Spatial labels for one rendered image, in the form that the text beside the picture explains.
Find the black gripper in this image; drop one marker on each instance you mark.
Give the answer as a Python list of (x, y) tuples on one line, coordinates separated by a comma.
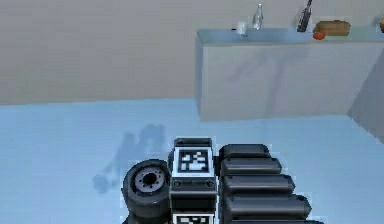
[(146, 190)]

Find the white cup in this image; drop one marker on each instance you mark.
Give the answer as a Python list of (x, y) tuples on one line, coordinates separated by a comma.
[(241, 28)]

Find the dark wine bottle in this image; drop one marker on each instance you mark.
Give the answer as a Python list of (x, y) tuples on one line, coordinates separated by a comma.
[(304, 18)]

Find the red tomato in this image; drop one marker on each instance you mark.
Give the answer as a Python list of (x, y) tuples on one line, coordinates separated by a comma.
[(318, 35)]

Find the grey kitchen counter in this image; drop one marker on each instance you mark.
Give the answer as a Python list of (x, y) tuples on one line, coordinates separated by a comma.
[(280, 76)]

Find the brown bread loaf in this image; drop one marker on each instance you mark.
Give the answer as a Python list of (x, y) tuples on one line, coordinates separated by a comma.
[(332, 28)]

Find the brown round object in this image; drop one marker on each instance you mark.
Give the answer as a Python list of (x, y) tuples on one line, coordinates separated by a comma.
[(382, 25)]

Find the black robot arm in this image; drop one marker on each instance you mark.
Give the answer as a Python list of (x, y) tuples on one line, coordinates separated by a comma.
[(253, 186)]

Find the clear glass bottle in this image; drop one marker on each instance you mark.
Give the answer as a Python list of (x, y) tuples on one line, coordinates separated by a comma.
[(257, 18)]

